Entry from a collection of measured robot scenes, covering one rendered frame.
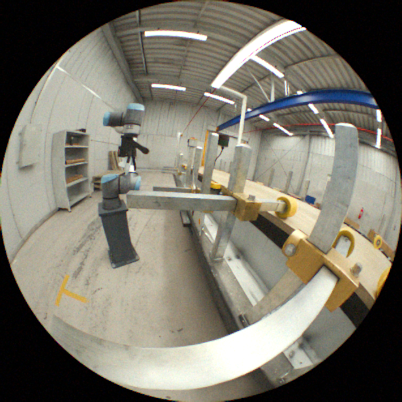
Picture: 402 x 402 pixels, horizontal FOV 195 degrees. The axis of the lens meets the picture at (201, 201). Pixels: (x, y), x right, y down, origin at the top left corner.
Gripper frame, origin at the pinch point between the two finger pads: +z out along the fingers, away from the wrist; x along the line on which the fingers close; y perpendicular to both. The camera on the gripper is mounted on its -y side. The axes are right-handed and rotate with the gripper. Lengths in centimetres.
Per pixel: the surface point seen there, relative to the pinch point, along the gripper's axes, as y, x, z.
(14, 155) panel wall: 225, -14, -32
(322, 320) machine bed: -59, 79, 21
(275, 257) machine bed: -59, 46, 18
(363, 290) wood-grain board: -57, 80, 4
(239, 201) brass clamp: -36, 43, -2
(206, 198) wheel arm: -28, 41, -2
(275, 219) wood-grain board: -57, 40, 5
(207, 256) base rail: -36, 35, 24
